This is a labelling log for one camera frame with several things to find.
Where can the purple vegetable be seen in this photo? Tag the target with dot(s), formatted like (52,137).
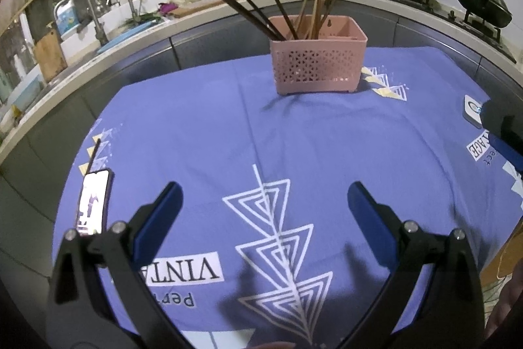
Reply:
(168,8)

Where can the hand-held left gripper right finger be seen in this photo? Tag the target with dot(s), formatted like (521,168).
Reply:
(367,218)

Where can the small wooden cutting board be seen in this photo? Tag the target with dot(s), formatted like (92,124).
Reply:
(51,54)

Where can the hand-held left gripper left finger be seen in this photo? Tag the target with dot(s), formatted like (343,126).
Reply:
(159,222)

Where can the smartphone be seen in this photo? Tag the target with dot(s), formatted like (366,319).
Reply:
(96,202)

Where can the black wok with lid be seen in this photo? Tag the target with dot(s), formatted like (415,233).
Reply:
(482,1)

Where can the white jug with blue label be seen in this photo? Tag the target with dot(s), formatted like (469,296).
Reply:
(65,18)

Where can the blue printed tablecloth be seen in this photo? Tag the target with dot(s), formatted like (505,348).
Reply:
(204,128)

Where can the small white device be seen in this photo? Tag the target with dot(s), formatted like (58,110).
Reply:
(472,110)

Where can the kitchen counter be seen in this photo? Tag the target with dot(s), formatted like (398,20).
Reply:
(196,22)

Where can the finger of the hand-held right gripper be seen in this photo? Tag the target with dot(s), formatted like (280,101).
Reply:
(506,150)

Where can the pink perforated utensil holder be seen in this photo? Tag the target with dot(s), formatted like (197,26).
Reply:
(314,62)

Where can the metal faucet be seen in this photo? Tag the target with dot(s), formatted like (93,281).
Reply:
(131,5)
(93,18)

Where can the gas stove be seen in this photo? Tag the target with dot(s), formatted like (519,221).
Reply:
(445,11)

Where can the reddish cloth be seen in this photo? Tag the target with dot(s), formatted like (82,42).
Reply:
(508,304)

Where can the thin dark chopstick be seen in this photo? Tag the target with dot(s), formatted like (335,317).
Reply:
(93,157)

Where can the blue tray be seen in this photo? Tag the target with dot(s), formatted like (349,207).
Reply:
(122,36)

